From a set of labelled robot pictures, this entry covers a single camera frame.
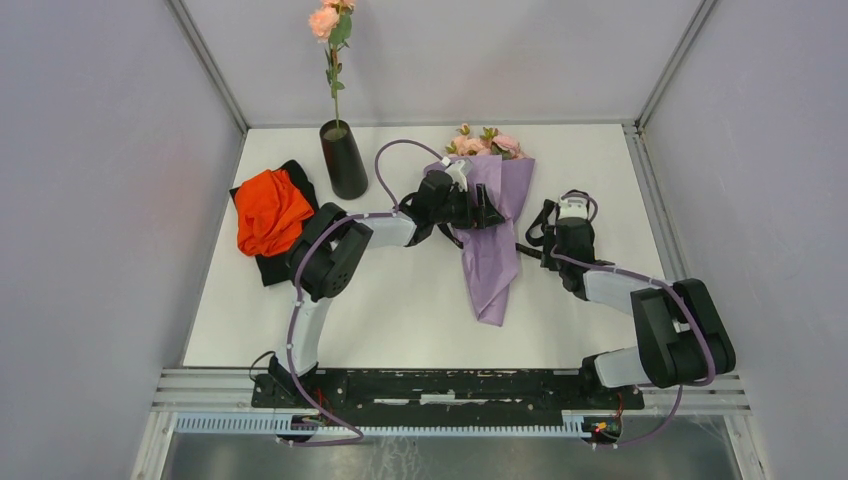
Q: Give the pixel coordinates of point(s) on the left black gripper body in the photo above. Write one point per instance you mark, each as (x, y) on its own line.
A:
(456, 210)

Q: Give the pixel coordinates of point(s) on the black ribbon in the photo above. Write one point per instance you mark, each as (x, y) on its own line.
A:
(535, 234)

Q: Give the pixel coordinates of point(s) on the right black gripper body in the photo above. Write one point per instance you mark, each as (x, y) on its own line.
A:
(548, 261)

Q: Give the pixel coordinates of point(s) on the orange cloth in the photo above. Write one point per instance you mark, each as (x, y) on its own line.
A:
(271, 212)

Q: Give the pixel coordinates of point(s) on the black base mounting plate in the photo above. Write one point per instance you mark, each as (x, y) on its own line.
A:
(443, 398)

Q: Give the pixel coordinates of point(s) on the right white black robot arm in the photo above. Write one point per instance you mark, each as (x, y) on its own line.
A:
(680, 336)

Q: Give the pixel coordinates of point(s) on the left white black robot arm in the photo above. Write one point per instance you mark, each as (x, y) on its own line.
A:
(325, 257)

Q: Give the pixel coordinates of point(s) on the purple paper flower bouquet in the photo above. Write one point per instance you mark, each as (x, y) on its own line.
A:
(489, 257)

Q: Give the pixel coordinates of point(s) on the pink rose stem in vase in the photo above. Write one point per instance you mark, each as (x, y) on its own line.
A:
(331, 25)

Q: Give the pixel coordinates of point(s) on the white slotted cable duct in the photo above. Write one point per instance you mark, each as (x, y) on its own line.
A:
(297, 426)

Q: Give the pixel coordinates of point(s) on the black cylindrical vase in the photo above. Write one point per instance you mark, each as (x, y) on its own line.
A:
(343, 160)

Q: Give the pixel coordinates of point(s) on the black cloth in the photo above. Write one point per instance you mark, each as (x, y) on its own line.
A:
(274, 270)

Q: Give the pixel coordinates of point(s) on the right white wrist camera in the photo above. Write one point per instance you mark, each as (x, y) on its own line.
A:
(575, 204)

